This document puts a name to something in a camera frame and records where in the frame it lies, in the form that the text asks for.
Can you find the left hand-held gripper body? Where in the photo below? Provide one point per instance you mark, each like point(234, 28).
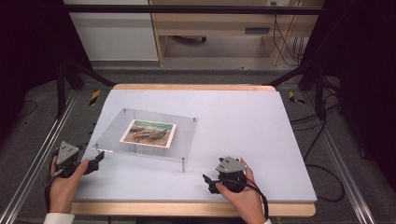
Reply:
point(66, 153)

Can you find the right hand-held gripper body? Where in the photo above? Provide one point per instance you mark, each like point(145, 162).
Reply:
point(231, 166)

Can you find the clear acrylic photo frame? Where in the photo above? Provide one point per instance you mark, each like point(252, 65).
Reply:
point(112, 137)

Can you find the person's right hand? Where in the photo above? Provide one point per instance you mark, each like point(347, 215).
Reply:
point(246, 203)

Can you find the person's left hand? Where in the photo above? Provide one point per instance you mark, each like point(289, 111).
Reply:
point(63, 191)

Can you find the landscape photo print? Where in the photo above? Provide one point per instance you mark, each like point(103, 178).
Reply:
point(148, 133)

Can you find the yellow black tape strip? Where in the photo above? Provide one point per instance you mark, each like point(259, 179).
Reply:
point(292, 97)
point(95, 97)

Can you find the black metal stand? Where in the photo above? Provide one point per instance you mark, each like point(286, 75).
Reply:
point(60, 90)
point(320, 93)

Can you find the black curtain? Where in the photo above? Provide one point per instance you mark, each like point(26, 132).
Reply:
point(364, 77)
point(28, 56)

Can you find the white cabinet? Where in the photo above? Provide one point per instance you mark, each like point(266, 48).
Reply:
point(115, 34)

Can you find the grey desk label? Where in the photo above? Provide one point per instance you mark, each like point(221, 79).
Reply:
point(257, 30)

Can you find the light wooden desk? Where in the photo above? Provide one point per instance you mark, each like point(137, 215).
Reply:
point(214, 21)

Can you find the black horizontal bar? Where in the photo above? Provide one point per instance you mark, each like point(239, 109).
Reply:
point(186, 9)

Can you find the aluminium floor rail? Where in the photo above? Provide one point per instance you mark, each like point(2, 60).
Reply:
point(339, 155)
point(40, 149)

